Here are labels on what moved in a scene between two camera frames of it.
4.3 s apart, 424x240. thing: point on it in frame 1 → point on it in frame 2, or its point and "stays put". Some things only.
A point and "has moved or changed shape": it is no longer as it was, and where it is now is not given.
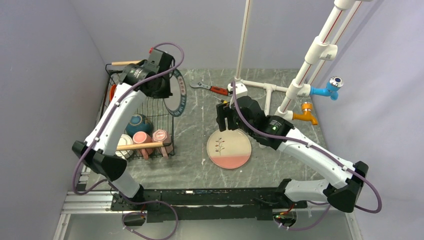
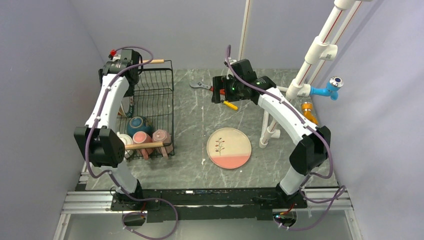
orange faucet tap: [306, 107] stays put
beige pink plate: [229, 149] stays put
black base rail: [205, 205] stays put
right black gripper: [225, 110] → [221, 82]
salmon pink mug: [141, 137] stays put
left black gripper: [166, 93] → [130, 92]
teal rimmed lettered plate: [183, 99] has moved or changed shape
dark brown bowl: [138, 122] stays put
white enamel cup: [124, 139] stays put
